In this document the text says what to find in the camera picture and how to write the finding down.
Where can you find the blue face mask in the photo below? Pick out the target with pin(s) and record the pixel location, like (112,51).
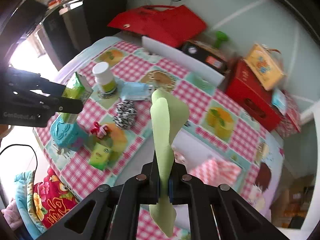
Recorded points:
(135,91)

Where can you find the green dumbbell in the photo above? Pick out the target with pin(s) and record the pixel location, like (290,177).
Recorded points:
(221,38)

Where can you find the green tissue pack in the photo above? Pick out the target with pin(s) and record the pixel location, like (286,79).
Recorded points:
(100,155)
(75,87)

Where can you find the black tall cabinet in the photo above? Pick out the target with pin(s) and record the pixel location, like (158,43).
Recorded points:
(82,22)

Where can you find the red patterned box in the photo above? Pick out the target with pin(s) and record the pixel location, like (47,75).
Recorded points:
(290,120)

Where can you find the light green cloth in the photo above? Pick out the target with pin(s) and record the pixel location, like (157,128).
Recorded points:
(162,135)

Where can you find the pink zigzag cloth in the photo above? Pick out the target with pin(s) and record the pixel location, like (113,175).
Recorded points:
(215,172)

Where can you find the black box with round dial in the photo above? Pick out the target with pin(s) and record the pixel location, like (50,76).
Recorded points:
(200,52)

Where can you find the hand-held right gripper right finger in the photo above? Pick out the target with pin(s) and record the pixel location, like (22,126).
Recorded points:
(178,190)

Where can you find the white desk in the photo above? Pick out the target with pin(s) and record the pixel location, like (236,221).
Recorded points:
(309,205)

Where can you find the light blue packet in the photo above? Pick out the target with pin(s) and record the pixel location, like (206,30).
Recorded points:
(278,101)

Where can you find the leopard print scrunchie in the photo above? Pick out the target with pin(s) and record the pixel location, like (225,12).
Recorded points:
(125,115)

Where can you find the white chair back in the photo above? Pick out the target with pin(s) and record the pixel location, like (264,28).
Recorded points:
(185,60)

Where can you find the shallow teal cardboard box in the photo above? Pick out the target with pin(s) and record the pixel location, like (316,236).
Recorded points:
(195,140)

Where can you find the brown cardboard box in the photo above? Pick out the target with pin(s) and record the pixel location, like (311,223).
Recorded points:
(295,200)

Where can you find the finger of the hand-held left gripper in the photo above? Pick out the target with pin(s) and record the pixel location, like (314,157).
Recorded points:
(67,106)
(50,86)

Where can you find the red flat gift box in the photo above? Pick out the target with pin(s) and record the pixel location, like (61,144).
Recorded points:
(125,20)

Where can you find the red gift bag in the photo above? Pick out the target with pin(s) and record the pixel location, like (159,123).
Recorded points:
(185,25)

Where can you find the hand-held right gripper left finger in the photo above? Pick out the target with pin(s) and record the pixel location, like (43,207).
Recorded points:
(150,187)

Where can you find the red floral blanket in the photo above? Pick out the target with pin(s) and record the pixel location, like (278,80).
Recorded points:
(50,200)

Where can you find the teal plastic container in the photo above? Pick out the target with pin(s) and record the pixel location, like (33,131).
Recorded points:
(65,132)

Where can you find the white bottle green label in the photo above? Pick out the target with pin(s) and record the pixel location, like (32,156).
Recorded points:
(102,72)

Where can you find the pink checked printed tablecloth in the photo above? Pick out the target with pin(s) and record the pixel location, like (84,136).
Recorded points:
(220,100)

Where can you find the large red carton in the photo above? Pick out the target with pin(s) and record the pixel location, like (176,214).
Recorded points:
(245,87)

